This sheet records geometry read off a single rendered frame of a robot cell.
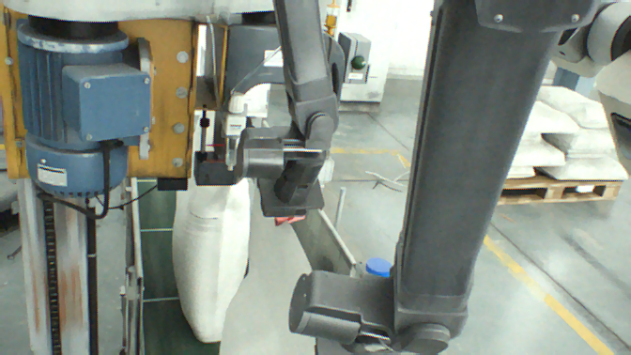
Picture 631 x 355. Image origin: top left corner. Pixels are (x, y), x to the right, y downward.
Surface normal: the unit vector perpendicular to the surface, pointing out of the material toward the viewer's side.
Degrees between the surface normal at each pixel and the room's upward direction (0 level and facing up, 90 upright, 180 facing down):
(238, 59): 90
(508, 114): 118
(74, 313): 90
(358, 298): 30
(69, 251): 90
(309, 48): 89
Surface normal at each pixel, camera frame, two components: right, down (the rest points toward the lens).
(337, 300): 0.26, -0.57
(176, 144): 0.30, 0.43
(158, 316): 0.15, -0.90
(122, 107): 0.67, 0.40
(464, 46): -0.12, 0.86
